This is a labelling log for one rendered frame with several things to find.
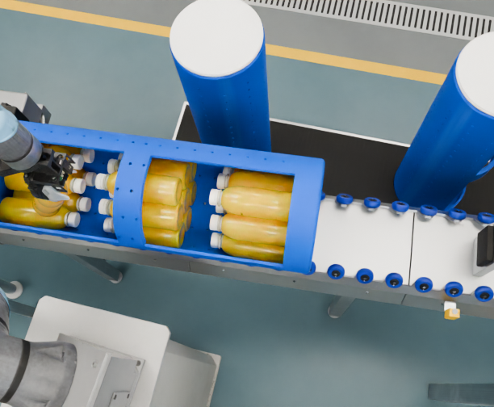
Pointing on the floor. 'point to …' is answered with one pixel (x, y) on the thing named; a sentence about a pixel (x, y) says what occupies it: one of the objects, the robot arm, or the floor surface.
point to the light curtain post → (476, 394)
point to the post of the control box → (21, 308)
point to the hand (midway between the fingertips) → (56, 187)
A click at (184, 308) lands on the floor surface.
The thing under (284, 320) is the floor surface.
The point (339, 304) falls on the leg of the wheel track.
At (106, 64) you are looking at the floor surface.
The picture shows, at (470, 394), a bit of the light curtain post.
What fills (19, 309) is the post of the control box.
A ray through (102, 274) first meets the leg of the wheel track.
